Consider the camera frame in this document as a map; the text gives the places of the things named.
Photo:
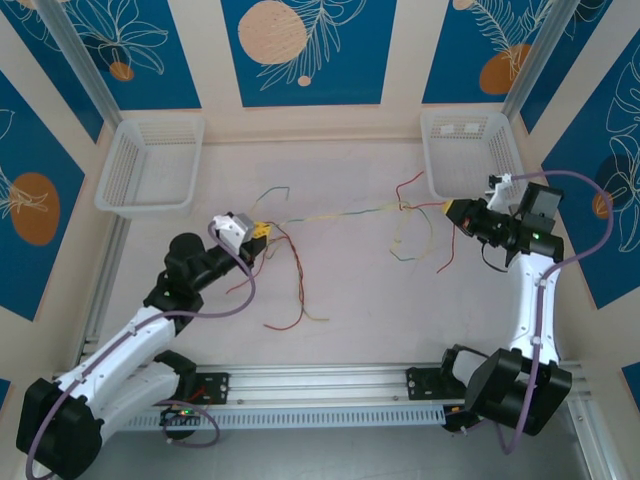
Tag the white perforated plastic basket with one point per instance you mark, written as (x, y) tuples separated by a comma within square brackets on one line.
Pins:
[(150, 170), (465, 155)]

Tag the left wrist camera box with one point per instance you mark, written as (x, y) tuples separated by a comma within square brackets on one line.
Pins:
[(227, 227)]

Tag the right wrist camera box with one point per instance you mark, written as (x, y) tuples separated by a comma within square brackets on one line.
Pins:
[(500, 195)]

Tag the aluminium corner frame profile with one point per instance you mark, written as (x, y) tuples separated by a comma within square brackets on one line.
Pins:
[(592, 440)]

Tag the aluminium frame post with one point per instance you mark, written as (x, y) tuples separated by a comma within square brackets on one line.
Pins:
[(80, 55), (535, 55)]

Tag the black controller board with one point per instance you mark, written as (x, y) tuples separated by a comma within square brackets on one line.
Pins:
[(457, 422), (180, 415)]

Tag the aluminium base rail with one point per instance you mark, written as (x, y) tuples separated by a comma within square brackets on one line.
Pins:
[(325, 382)]

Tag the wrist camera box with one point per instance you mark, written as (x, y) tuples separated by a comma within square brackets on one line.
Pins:
[(500, 195), (227, 227)]

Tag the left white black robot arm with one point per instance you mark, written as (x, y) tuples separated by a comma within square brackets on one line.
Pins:
[(125, 345)]

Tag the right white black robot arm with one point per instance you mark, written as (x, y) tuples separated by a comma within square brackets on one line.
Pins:
[(522, 310)]

